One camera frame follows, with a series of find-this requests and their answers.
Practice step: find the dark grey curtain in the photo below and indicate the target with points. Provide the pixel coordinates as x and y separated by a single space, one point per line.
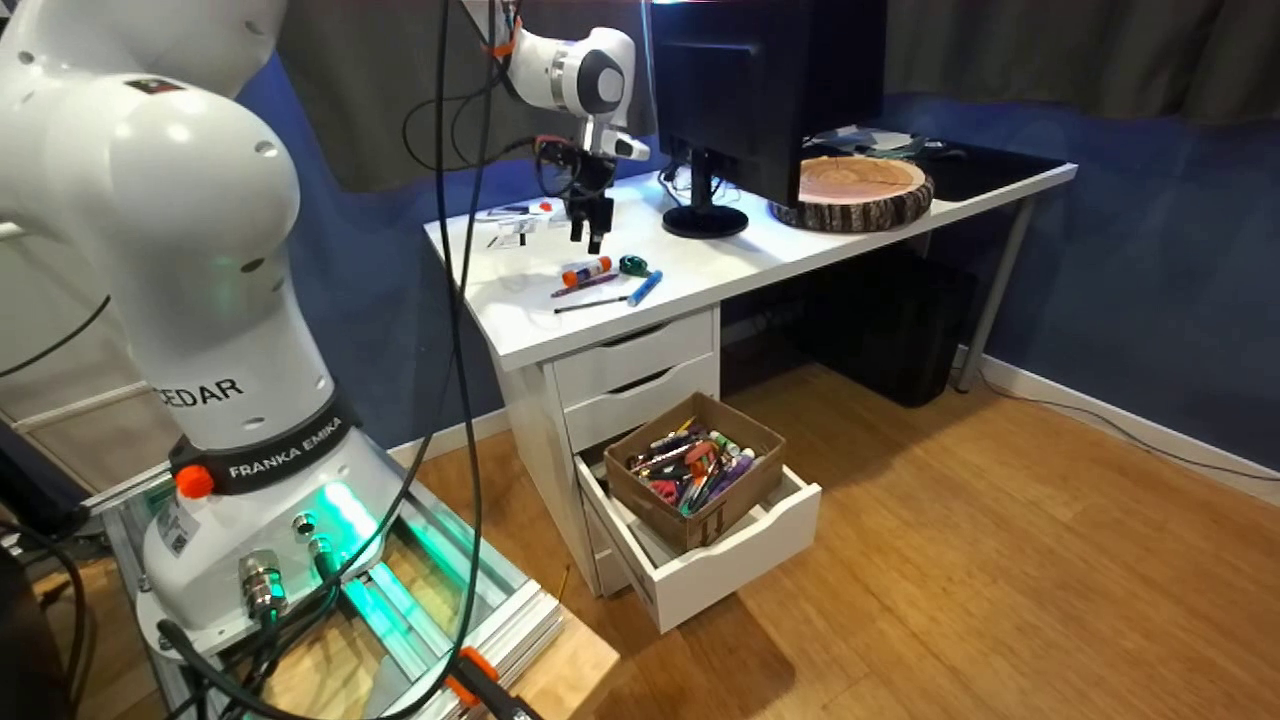
1067 55
372 94

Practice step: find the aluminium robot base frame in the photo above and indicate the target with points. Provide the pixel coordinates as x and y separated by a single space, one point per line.
520 608

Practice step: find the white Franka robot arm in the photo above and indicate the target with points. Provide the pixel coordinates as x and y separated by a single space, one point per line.
173 201

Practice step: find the black computer monitor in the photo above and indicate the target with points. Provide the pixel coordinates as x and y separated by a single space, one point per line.
773 94

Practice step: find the green correction tape dispenser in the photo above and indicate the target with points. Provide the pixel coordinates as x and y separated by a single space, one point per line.
635 265

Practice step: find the black desk mat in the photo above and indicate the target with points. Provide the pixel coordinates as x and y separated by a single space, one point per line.
992 171

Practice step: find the black bin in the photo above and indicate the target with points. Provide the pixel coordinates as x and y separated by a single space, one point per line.
884 325

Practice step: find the black pen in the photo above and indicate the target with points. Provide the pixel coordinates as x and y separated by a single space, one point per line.
588 306

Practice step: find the white drawer cabinet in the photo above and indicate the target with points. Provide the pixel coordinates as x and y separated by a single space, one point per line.
625 375

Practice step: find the blue marker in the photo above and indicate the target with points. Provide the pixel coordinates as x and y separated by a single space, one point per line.
644 291

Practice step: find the round wooden slab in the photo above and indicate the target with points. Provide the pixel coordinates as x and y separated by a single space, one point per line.
855 191

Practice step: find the clear plastic packet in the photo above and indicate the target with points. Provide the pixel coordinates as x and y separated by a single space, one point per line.
504 230

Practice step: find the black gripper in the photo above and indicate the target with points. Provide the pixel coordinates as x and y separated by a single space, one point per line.
586 171

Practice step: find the orange clamp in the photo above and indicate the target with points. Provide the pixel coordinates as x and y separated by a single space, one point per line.
486 683

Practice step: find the white desk leg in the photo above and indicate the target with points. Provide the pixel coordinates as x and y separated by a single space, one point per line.
998 292

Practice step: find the purple pen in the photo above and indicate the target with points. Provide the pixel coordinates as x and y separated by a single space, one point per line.
576 291

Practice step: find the white open drawer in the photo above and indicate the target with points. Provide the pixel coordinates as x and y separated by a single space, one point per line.
722 564

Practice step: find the cardboard box of markers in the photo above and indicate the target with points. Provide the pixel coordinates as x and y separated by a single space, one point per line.
695 512

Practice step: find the orange capped glue stick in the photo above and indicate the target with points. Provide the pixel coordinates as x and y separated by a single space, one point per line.
588 275

